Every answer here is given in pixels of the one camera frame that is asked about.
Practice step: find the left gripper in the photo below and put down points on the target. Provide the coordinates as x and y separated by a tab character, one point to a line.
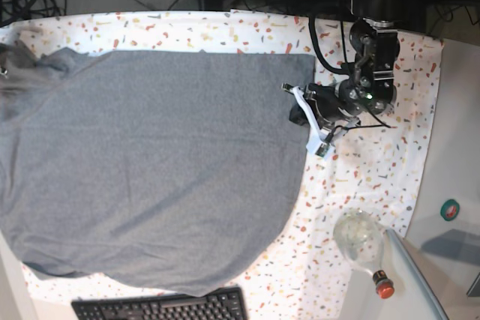
330	104

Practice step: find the grey t-shirt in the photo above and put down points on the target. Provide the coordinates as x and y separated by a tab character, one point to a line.
167	170

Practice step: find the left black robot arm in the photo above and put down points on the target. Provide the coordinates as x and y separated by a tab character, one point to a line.
368	85

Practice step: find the clear plastic bottle red cap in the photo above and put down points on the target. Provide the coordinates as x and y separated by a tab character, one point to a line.
360	240

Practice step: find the green tape roll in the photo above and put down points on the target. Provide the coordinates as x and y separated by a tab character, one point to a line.
450	210

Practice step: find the black computer keyboard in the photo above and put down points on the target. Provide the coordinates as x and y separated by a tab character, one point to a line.
225	303

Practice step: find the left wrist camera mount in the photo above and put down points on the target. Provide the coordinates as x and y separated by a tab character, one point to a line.
321	139

